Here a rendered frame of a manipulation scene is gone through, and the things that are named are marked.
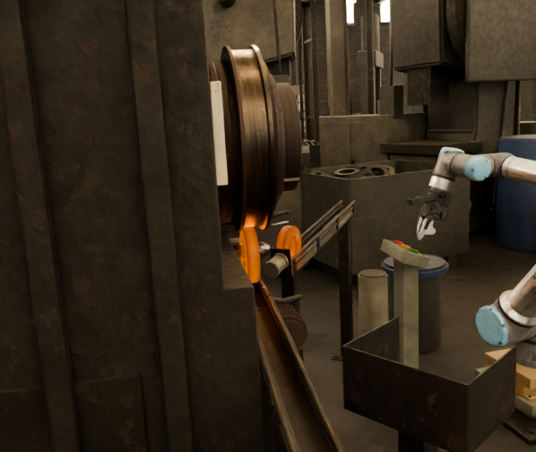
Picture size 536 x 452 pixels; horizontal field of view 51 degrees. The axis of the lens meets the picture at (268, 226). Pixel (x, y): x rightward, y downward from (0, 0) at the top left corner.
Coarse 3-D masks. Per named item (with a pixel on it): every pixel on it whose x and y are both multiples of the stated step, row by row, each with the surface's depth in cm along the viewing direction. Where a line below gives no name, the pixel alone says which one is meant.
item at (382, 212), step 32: (320, 192) 388; (352, 192) 357; (384, 192) 367; (416, 192) 379; (448, 192) 391; (352, 224) 360; (384, 224) 371; (416, 224) 383; (448, 224) 395; (320, 256) 401; (352, 256) 365; (384, 256) 376; (448, 256) 401
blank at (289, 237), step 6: (282, 228) 200; (288, 228) 199; (294, 228) 202; (282, 234) 197; (288, 234) 197; (294, 234) 202; (282, 240) 196; (288, 240) 197; (294, 240) 204; (300, 240) 207; (276, 246) 196; (282, 246) 195; (288, 246) 198; (294, 246) 205; (300, 246) 208; (294, 252) 204
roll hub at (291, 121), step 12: (276, 84) 141; (288, 84) 141; (288, 96) 137; (288, 108) 135; (288, 120) 134; (288, 132) 134; (300, 132) 134; (288, 144) 134; (300, 144) 135; (288, 156) 135; (300, 156) 136; (288, 168) 137; (300, 168) 138
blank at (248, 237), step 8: (240, 232) 154; (248, 232) 147; (240, 240) 156; (248, 240) 146; (256, 240) 146; (248, 248) 145; (256, 248) 145; (248, 256) 144; (256, 256) 145; (248, 264) 145; (256, 264) 145; (248, 272) 146; (256, 272) 146; (256, 280) 149
